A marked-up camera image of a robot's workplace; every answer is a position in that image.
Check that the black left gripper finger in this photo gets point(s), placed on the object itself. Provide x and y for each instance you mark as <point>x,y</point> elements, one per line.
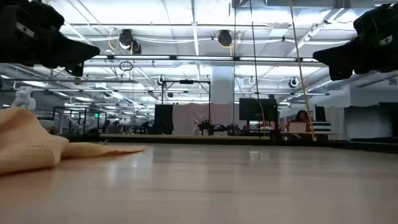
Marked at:
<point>76,71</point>
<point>68,49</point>

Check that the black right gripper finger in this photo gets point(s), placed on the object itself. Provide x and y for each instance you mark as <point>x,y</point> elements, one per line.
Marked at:
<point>340,75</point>
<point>342,57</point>

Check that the orange waffle weave towel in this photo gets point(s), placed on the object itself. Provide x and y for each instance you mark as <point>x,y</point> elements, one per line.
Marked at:
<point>28,143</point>

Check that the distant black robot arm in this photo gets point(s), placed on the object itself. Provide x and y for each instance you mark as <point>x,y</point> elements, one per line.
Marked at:
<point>206,126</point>

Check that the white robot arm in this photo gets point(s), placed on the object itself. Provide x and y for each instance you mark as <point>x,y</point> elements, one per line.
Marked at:
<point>23,98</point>

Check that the small dark monitor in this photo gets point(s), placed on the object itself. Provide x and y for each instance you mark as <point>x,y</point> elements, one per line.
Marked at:
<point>320,113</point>

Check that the black white striped box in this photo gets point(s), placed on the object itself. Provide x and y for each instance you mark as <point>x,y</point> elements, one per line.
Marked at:
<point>321,127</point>

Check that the person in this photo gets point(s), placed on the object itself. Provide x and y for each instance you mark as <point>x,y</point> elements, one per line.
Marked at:
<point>301,116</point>

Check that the long ceiling light bar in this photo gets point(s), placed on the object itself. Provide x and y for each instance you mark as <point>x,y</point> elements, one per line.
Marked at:
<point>140,57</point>

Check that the dark room partition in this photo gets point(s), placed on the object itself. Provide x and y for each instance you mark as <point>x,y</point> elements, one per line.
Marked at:
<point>388,121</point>

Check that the pale open laptop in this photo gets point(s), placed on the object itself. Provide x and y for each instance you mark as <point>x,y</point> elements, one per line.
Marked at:
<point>297,127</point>

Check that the black upright panel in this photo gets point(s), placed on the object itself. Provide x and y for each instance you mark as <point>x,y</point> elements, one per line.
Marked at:
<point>163,118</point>

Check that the black computer monitor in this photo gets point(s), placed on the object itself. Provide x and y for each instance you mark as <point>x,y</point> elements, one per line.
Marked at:
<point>245,109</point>

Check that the black gantry stand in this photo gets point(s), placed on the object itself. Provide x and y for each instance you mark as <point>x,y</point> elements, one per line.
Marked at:
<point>186,81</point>

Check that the white building column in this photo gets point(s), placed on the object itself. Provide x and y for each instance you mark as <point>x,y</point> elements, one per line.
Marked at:
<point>222,84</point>

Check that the black framed glass enclosure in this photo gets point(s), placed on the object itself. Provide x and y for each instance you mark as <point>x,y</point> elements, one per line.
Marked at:
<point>71,121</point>

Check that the black aluminium table frame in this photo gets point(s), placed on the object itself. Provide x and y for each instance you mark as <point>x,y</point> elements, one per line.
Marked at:
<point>217,141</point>

